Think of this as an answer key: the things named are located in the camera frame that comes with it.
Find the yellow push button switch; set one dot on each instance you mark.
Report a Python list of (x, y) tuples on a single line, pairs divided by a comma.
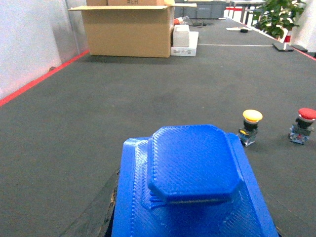
[(248, 133)]

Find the large cardboard box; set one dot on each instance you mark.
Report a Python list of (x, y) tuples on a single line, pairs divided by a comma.
[(129, 31)]

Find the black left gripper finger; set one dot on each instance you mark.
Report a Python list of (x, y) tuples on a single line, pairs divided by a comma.
[(97, 218)]

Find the blue 3D-printed part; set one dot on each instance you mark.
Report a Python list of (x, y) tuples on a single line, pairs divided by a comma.
[(189, 181)]

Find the green potted plant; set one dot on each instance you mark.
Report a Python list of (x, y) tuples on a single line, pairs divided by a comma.
[(274, 17)]

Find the red push button switch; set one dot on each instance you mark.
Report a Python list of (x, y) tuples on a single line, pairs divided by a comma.
[(302, 128)]

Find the white foam box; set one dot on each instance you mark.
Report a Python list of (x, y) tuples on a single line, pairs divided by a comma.
[(184, 41)]

